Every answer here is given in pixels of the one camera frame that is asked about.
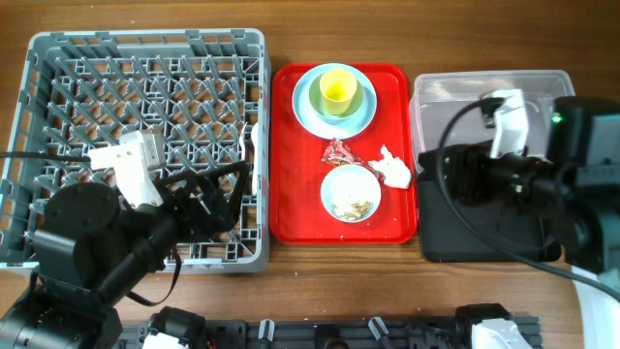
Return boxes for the light blue bowl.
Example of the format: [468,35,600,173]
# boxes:
[320,165,382,223]

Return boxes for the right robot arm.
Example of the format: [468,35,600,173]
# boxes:
[418,90,619,348]

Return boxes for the white plastic fork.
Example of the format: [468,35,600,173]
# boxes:
[239,132,247,161]

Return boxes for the clear plastic bin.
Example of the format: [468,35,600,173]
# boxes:
[410,70,574,158]

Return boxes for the light blue plate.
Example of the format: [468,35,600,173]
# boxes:
[292,63,378,140]

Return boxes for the red snack wrapper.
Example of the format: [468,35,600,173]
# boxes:
[322,139,363,167]

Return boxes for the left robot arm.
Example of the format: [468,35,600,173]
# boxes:
[1,161,252,348]

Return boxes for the crumpled white tissue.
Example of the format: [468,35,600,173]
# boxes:
[368,145,412,190]

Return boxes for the red plastic tray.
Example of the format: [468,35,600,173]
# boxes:
[268,63,418,244]

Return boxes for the rice and nut leftovers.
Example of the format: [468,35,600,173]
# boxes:
[331,201,373,221]

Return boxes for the black plastic tray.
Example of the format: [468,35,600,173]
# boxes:
[417,170,562,263]

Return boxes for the yellow plastic cup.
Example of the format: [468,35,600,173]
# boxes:
[319,68,357,115]

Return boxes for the grey plastic dishwasher rack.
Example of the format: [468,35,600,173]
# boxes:
[1,28,271,274]

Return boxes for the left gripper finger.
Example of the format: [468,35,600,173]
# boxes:
[194,161,251,182]
[224,181,247,231]

